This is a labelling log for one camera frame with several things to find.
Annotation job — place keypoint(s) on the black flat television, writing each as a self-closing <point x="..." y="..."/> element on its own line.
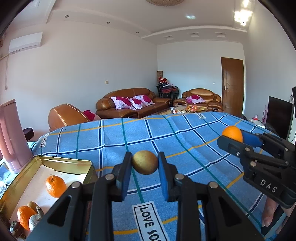
<point x="278" y="115"/>

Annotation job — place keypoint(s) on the round gold ceiling lamp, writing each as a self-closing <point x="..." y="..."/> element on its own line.
<point x="165" y="1"/>

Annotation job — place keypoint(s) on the red floral white pillow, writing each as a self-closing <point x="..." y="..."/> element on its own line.
<point x="195" y="99"/>
<point x="141" y="100"/>
<point x="122" y="102"/>

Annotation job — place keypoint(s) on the tall brown vase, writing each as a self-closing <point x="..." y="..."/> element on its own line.
<point x="159" y="74"/>

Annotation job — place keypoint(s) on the person's right hand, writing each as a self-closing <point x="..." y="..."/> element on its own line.
<point x="269" y="213"/>

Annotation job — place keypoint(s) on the coffee table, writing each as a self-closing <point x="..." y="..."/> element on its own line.
<point x="185" y="109"/>

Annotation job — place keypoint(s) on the black chair back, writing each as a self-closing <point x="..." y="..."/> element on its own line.
<point x="29" y="134"/>

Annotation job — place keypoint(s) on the purple turnip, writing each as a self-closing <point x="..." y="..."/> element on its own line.
<point x="34" y="221"/>

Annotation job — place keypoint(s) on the large mandarin orange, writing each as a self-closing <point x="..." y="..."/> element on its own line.
<point x="55" y="186"/>

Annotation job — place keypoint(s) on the dark brown water chestnut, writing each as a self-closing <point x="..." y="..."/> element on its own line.
<point x="16" y="228"/>

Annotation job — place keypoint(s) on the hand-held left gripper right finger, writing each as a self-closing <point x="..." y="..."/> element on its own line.
<point x="163" y="176"/>

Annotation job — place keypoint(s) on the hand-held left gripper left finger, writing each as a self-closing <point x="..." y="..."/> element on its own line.
<point x="123" y="176"/>

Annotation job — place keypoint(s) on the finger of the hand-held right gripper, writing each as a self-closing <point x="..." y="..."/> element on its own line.
<point x="251" y="139"/>
<point x="231" y="146"/>

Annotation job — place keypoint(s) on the brown leather sofa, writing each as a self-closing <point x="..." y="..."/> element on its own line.
<point x="104" y="106"/>

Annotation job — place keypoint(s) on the white air conditioner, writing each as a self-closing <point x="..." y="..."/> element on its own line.
<point x="25" y="42"/>

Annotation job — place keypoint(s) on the brown leather armchair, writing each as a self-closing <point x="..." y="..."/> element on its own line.
<point x="212" y="102"/>
<point x="67" y="115"/>

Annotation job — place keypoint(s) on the pink electric kettle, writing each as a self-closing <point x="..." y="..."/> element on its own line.
<point x="11" y="139"/>

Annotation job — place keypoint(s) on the blue plaid cloth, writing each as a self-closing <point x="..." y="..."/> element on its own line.
<point x="185" y="129"/>

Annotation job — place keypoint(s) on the brown wooden door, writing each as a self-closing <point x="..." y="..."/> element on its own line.
<point x="232" y="88"/>

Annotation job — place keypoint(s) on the stack of dark chairs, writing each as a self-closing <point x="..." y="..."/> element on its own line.
<point x="167" y="91"/>

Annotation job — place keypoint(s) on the gold rectangular tin box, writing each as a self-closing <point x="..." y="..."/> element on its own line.
<point x="34" y="183"/>

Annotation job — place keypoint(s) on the tan longan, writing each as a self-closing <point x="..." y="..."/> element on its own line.
<point x="145" y="162"/>
<point x="32" y="205"/>

